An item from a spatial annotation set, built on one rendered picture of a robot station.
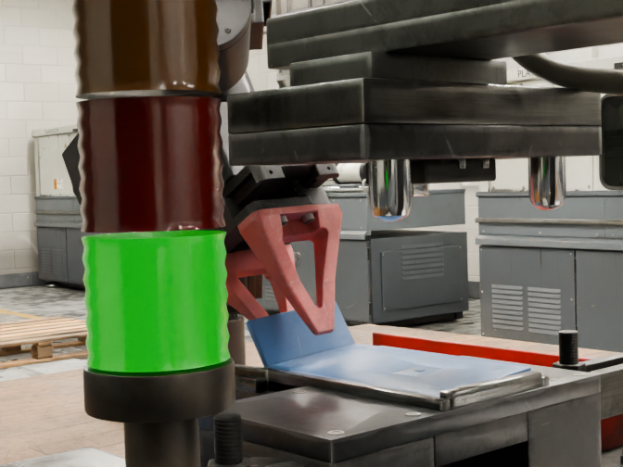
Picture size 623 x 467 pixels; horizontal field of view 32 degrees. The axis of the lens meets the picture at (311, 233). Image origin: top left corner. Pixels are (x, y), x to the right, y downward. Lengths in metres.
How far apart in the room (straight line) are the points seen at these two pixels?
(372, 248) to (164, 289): 7.21
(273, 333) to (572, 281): 5.63
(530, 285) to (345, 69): 5.94
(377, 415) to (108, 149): 0.28
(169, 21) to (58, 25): 12.25
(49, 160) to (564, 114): 11.29
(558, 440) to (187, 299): 0.35
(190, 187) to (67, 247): 11.19
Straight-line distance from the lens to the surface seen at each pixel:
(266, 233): 0.63
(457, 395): 0.54
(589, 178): 6.17
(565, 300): 6.29
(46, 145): 11.87
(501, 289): 6.60
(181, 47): 0.28
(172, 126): 0.27
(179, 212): 0.27
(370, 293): 7.49
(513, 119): 0.56
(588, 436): 0.62
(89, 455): 0.75
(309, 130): 0.51
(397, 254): 7.62
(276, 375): 0.62
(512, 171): 6.53
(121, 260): 0.28
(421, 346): 0.92
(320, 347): 0.66
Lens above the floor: 1.10
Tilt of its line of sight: 3 degrees down
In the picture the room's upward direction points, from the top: 2 degrees counter-clockwise
